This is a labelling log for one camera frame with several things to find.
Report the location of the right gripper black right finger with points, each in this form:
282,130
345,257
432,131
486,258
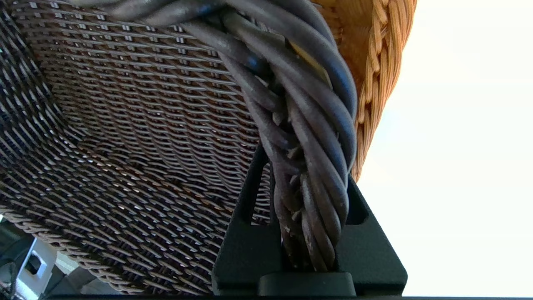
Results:
370,254

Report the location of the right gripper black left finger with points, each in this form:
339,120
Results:
245,258

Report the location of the dark brown wicker basket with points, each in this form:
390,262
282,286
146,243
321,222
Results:
125,125

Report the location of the orange wicker basket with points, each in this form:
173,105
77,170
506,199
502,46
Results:
374,41

